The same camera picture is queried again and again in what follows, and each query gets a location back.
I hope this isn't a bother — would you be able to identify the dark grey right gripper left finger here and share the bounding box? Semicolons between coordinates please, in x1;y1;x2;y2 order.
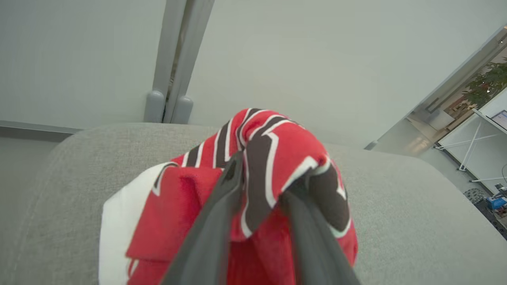
160;152;244;285

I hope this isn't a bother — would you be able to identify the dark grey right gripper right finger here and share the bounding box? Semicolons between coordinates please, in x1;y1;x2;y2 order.
280;179;362;285

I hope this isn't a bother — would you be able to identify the red black white jersey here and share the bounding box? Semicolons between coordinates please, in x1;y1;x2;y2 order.
99;108;359;285

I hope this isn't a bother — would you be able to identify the light grey fabric sofa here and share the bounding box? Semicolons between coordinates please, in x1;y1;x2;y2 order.
0;123;507;285

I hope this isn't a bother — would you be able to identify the blue box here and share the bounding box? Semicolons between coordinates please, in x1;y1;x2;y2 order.
486;196;507;211

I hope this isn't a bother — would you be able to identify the white folding table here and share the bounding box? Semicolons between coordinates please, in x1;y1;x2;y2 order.
434;88;507;194

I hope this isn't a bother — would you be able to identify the laptop computer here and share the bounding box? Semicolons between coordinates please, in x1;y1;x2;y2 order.
490;110;507;131

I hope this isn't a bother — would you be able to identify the green potted plant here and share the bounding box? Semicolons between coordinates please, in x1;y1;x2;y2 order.
463;57;507;109

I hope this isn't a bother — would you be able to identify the grey partition wall post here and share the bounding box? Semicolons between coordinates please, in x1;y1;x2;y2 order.
144;0;215;124

